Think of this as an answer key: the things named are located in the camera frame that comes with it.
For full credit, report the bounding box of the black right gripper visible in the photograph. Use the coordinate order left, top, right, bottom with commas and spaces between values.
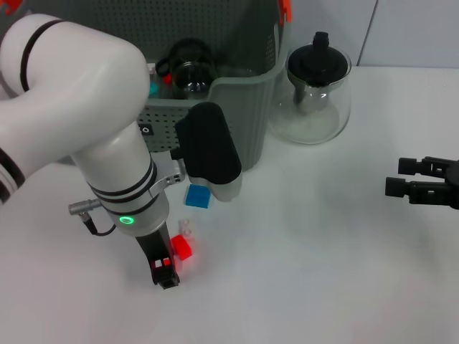
385, 156, 459, 210

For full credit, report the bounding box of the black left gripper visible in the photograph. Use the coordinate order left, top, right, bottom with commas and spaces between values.
135, 224, 181, 291

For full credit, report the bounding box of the large red toy brick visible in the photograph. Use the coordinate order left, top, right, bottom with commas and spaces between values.
171, 234, 194, 262

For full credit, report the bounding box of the blue square toy brick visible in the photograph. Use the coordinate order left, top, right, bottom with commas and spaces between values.
184, 184, 214, 209

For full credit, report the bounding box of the glass teacup with black sleeve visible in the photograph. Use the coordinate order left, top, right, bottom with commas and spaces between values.
171, 59, 218, 101
156, 37, 216, 78

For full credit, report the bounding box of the grey perforated storage basket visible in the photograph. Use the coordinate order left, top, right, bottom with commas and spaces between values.
0, 0, 293, 173

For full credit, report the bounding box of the clear glass teapot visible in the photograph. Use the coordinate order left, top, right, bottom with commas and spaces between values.
267, 46, 353, 145

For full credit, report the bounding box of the black teapot lid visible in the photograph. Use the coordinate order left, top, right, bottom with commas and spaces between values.
288, 31, 351, 115

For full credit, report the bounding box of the left gripper cable with connector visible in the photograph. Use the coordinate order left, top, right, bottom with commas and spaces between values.
67, 199, 118, 237

